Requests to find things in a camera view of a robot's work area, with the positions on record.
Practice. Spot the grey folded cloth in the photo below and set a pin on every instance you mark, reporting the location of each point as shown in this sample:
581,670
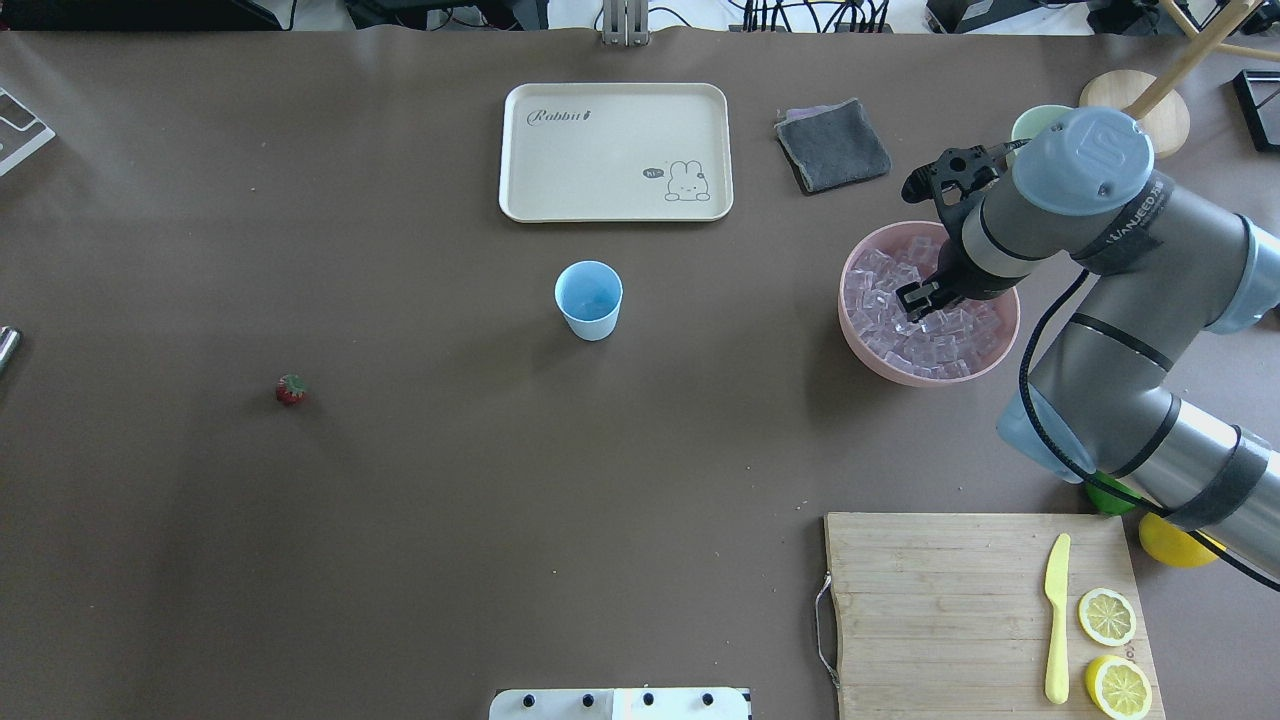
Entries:
829,146

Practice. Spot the cream rabbit serving tray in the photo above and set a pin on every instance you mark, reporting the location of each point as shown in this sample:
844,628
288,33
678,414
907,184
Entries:
615,153

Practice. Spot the yellow lemon near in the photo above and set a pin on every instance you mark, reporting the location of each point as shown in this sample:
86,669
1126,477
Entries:
1173,547

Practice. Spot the pink bowl of ice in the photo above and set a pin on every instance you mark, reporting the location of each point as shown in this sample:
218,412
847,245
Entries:
946,347

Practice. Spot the lemon half upper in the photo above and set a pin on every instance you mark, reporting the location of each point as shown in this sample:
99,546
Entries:
1107,617

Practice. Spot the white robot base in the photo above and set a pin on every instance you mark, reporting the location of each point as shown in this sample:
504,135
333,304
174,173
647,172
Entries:
623,703

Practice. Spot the green ceramic bowl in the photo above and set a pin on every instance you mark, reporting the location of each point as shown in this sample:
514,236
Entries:
1035,120

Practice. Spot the green lime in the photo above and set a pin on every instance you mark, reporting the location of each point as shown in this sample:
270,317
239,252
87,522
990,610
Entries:
1108,502

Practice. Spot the red strawberry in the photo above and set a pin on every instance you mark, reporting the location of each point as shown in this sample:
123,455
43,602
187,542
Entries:
290,389

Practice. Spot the yellow plastic knife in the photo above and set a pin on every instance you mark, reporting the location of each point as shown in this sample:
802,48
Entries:
1056,683

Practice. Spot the wooden cutting board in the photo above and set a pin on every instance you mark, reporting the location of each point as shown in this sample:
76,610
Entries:
942,615

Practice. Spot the lemon half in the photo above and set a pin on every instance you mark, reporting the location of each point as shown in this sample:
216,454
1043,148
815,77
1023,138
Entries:
1118,688
1107,617

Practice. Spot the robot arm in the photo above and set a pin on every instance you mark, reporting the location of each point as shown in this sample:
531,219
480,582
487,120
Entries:
1165,265

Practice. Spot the lemon half lower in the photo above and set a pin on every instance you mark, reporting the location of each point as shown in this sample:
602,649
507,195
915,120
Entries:
1118,688

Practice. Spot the light blue plastic cup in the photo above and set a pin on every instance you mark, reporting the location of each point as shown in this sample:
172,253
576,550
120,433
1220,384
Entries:
589,295

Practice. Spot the steel muddler black tip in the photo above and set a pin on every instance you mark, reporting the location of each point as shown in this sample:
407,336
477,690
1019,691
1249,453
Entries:
10,338

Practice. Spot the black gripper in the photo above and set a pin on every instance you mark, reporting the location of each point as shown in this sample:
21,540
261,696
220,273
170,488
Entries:
951,277

